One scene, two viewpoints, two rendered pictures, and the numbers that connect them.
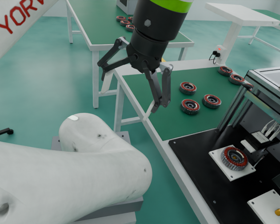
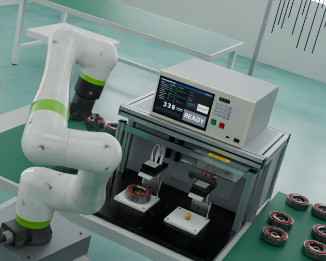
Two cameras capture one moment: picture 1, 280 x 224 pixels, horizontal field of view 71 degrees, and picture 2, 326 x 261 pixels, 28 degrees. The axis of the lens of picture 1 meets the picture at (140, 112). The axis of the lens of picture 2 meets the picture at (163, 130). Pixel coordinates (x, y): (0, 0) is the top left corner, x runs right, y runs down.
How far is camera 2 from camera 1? 1.87 m
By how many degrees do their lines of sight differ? 38
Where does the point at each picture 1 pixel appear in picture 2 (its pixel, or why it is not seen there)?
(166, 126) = not seen: hidden behind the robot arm
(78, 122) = (38, 171)
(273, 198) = (180, 212)
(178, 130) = not seen: hidden behind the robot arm
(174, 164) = (89, 218)
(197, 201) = (126, 234)
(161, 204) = not seen: outside the picture
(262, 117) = (145, 150)
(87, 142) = (56, 179)
